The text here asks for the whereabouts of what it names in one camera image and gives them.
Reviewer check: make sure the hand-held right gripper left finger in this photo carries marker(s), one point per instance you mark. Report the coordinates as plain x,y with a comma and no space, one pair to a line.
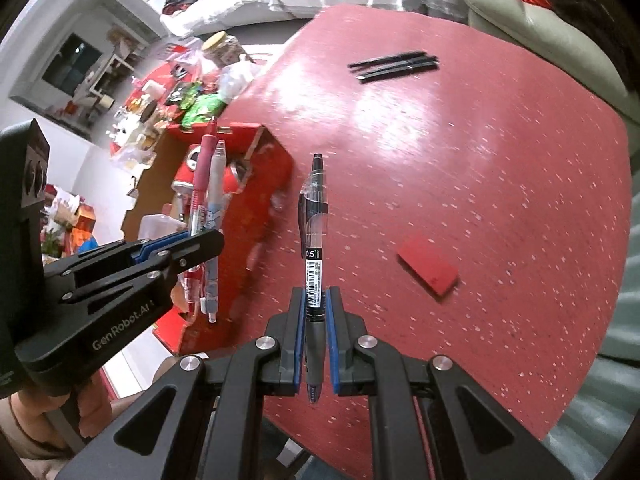
299,330

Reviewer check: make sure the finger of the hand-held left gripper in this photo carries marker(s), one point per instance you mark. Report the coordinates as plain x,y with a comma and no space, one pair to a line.
195,250
100,257

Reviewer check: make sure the clear plastic bag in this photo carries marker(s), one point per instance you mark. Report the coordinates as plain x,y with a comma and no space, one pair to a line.
235,80

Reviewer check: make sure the green striped rug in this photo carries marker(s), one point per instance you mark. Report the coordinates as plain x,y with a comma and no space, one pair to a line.
600,400

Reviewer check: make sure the beige armchair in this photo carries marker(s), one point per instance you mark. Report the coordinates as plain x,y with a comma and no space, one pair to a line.
545,35

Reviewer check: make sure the dark fringed garment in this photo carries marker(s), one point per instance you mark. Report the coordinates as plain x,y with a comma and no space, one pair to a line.
600,25

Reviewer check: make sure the white blue patterned pen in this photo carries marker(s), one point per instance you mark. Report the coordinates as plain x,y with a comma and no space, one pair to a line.
216,185

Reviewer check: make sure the clear black gel pen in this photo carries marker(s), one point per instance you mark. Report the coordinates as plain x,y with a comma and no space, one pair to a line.
316,240

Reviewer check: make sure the pink pen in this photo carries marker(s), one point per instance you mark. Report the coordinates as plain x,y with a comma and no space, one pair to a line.
202,180

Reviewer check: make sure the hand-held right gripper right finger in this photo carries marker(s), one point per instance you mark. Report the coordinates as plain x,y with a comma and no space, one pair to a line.
334,330

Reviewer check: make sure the red cardboard box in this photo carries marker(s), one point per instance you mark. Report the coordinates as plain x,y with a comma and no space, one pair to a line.
250,240

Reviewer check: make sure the glass jar with wooden lid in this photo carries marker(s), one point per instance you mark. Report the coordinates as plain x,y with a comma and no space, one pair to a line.
225,50

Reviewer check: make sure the green snack packet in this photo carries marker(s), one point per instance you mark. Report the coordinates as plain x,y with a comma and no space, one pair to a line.
202,107

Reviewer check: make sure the person's left hand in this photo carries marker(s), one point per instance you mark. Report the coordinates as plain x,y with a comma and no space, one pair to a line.
95,405

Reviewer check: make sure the flat red card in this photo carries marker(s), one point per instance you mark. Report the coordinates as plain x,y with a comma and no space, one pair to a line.
427,265

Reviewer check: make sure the dark window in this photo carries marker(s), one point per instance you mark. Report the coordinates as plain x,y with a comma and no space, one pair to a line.
75,65

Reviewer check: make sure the red can with face print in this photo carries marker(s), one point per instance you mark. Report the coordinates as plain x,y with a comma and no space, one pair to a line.
185,175

